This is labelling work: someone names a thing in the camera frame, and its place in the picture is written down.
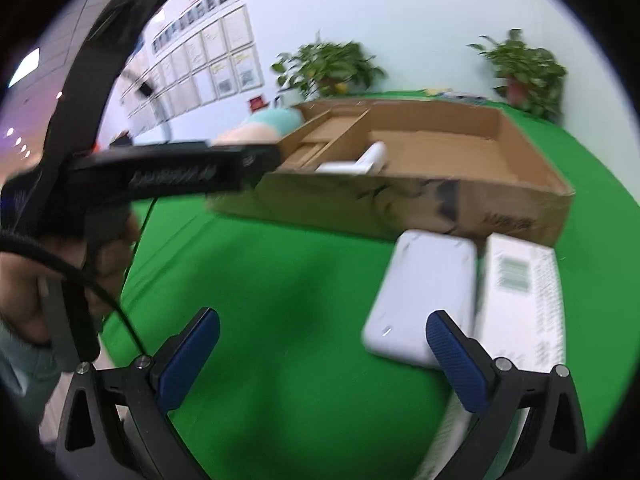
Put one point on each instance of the brown cardboard box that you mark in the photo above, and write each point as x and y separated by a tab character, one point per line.
450	145

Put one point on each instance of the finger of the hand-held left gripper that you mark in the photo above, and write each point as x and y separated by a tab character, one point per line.
260	162

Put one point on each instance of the ceiling light panel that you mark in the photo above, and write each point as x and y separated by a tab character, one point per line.
25	67

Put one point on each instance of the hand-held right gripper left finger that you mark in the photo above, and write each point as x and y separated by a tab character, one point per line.
187	360

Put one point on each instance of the wall of framed certificates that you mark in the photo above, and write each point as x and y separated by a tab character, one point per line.
220	60

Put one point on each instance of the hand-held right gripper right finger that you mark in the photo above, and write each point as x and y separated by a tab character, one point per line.
455	360

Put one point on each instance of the small yellow item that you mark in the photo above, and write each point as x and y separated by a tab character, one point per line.
432	91

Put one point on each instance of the small blue grey packet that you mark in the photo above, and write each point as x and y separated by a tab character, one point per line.
465	99

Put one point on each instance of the person's left hand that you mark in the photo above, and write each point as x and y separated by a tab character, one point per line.
117	255

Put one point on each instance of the white hair dryer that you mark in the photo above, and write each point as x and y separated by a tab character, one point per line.
372	155

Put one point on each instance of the white and green carton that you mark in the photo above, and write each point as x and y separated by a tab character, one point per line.
520	310

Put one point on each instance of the bushy potted plant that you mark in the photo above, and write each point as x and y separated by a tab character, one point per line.
325	65

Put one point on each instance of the tall potted plant red pot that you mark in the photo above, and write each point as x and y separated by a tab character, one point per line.
525	70

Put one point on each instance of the small red box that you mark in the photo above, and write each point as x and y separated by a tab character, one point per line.
257	104

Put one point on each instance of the white rectangular device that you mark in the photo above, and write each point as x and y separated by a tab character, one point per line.
420	290

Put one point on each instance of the pink plush toy green shirt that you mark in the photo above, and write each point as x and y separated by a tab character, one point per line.
260	127

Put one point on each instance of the green tablecloth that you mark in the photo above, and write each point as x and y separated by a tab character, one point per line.
300	335

